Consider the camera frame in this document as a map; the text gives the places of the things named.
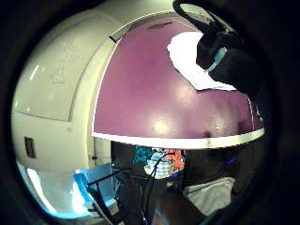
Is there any white cloth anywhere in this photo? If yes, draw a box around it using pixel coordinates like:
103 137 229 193
166 31 237 92

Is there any pile of colourful clothes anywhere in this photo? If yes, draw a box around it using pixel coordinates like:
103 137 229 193
133 144 186 180

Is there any the person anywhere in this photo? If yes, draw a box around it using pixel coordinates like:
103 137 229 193
182 137 266 218

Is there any blue board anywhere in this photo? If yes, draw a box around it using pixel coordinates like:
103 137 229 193
72 162 117 214

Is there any black cable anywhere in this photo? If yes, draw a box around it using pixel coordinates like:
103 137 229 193
141 152 176 223

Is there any brown wall plate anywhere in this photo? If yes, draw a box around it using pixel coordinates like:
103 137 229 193
23 136 38 159

